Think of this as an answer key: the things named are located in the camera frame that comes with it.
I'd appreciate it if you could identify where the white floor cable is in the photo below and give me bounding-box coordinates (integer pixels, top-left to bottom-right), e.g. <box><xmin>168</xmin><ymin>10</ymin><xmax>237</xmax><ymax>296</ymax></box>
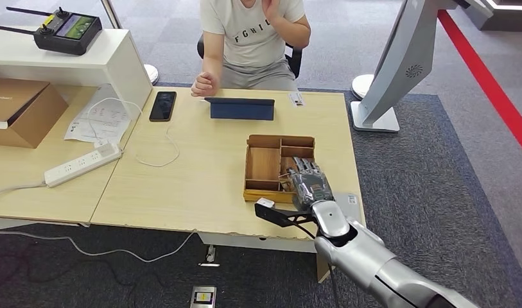
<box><xmin>0</xmin><ymin>229</ymin><xmax>198</xmax><ymax>264</ymax></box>

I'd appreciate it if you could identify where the light wood desk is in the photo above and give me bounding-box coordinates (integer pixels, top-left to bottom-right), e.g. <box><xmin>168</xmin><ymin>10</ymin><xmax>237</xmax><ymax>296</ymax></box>
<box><xmin>90</xmin><ymin>87</ymin><xmax>369</xmax><ymax>286</ymax></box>
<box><xmin>0</xmin><ymin>85</ymin><xmax>138</xmax><ymax>232</ymax></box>

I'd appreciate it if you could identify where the grey power strip cord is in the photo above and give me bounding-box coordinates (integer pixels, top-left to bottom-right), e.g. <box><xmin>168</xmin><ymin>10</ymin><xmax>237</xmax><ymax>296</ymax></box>
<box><xmin>0</xmin><ymin>182</ymin><xmax>48</xmax><ymax>201</ymax></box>

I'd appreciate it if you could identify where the clear plastic film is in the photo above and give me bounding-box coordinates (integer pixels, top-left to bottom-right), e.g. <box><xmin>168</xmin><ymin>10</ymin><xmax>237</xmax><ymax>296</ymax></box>
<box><xmin>292</xmin><ymin>171</ymin><xmax>335</xmax><ymax>210</ymax></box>

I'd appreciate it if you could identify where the person's right hand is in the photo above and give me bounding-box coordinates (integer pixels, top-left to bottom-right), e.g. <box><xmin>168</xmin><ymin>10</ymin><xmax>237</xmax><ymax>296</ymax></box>
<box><xmin>191</xmin><ymin>71</ymin><xmax>220</xmax><ymax>98</ymax></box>

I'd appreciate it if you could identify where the white desk shelf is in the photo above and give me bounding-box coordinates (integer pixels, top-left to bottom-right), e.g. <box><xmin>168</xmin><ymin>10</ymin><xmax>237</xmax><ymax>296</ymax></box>
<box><xmin>0</xmin><ymin>26</ymin><xmax>154</xmax><ymax>120</ymax></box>

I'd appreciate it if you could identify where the grey kiosk display stand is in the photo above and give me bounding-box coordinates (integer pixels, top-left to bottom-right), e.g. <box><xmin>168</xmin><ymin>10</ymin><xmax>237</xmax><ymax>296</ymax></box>
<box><xmin>350</xmin><ymin>0</ymin><xmax>472</xmax><ymax>133</ymax></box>

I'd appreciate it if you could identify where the person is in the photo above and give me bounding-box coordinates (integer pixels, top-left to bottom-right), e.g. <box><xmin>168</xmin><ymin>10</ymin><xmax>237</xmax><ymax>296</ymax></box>
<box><xmin>190</xmin><ymin>0</ymin><xmax>313</xmax><ymax>91</ymax></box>

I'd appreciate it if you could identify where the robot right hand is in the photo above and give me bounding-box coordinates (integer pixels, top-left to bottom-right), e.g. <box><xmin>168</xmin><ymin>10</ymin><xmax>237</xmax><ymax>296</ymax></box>
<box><xmin>285</xmin><ymin>157</ymin><xmax>335</xmax><ymax>212</ymax></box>

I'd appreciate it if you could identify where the floor outlet with plug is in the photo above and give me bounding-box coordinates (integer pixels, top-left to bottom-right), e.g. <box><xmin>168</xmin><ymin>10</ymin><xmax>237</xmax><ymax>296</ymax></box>
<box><xmin>198</xmin><ymin>245</ymin><xmax>222</xmax><ymax>269</ymax></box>

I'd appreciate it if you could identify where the brown cardboard box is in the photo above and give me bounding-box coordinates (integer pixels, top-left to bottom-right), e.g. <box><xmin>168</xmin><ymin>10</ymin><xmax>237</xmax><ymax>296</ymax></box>
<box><xmin>0</xmin><ymin>78</ymin><xmax>70</xmax><ymax>149</ymax></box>

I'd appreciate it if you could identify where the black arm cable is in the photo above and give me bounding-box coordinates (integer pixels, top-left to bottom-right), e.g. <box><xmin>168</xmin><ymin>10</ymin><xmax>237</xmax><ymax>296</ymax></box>
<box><xmin>299</xmin><ymin>223</ymin><xmax>342</xmax><ymax>308</ymax></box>

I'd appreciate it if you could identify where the black smartphone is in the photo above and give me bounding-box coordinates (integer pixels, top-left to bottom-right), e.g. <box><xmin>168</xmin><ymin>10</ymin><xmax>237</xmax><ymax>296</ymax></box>
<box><xmin>149</xmin><ymin>91</ymin><xmax>178</xmax><ymax>123</ymax></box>

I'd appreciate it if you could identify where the wooden organizer box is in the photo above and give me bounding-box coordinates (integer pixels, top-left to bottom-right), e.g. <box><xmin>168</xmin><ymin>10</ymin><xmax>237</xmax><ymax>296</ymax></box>
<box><xmin>243</xmin><ymin>134</ymin><xmax>317</xmax><ymax>204</ymax></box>

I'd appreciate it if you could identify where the dark grey carpet mat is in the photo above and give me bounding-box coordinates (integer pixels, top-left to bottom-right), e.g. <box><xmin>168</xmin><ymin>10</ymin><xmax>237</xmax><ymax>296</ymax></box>
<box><xmin>0</xmin><ymin>83</ymin><xmax>522</xmax><ymax>308</ymax></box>

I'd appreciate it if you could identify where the person's left hand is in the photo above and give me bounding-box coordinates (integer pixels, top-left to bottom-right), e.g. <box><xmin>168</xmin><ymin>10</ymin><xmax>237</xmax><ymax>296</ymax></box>
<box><xmin>261</xmin><ymin>0</ymin><xmax>283</xmax><ymax>24</ymax></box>

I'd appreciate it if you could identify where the white printed paper sheet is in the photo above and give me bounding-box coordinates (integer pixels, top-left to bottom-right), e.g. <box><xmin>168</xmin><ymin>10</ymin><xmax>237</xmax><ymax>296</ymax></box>
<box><xmin>64</xmin><ymin>84</ymin><xmax>133</xmax><ymax>147</ymax></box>

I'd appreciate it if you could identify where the metal pole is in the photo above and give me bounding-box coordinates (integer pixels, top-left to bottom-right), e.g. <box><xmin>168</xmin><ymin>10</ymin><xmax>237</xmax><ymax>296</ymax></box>
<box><xmin>100</xmin><ymin>0</ymin><xmax>125</xmax><ymax>31</ymax></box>

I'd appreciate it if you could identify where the grey card reader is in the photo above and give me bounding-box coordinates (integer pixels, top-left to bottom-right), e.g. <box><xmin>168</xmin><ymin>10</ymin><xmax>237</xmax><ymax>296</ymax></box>
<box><xmin>333</xmin><ymin>192</ymin><xmax>363</xmax><ymax>219</ymax></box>

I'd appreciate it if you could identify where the black right camera bracket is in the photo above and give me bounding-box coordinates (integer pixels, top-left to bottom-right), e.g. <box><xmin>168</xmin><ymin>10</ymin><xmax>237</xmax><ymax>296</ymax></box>
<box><xmin>254</xmin><ymin>203</ymin><xmax>319</xmax><ymax>228</ymax></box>

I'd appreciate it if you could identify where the black remote controller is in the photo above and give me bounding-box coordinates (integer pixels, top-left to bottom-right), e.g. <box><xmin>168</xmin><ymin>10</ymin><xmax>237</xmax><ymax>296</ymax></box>
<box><xmin>0</xmin><ymin>6</ymin><xmax>103</xmax><ymax>56</ymax></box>

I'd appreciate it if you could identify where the white charger plug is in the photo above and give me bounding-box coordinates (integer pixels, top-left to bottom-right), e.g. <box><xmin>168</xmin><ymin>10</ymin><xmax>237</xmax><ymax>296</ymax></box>
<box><xmin>94</xmin><ymin>140</ymin><xmax>121</xmax><ymax>155</ymax></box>

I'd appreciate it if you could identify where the grey display plinth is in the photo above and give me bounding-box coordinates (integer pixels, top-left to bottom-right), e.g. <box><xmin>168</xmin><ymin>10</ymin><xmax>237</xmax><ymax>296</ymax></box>
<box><xmin>458</xmin><ymin>0</ymin><xmax>522</xmax><ymax>33</ymax></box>

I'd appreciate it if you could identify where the white charging cable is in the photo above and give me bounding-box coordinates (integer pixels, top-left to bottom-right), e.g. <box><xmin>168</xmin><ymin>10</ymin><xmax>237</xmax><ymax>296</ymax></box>
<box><xmin>87</xmin><ymin>96</ymin><xmax>207</xmax><ymax>168</ymax></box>

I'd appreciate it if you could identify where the white power strip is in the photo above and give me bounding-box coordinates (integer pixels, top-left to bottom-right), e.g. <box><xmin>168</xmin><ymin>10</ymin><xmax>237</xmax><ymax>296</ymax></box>
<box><xmin>44</xmin><ymin>142</ymin><xmax>123</xmax><ymax>188</ymax></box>

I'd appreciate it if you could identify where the round white stand base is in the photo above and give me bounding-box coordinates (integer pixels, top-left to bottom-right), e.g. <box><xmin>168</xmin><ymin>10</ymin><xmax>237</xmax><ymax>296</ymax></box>
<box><xmin>351</xmin><ymin>74</ymin><xmax>376</xmax><ymax>101</ymax></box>
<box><xmin>144</xmin><ymin>64</ymin><xmax>161</xmax><ymax>86</ymax></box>

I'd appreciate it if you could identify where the blue tablet case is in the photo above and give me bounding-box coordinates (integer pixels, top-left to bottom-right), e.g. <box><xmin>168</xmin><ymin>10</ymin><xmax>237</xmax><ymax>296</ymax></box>
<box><xmin>204</xmin><ymin>97</ymin><xmax>276</xmax><ymax>122</ymax></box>

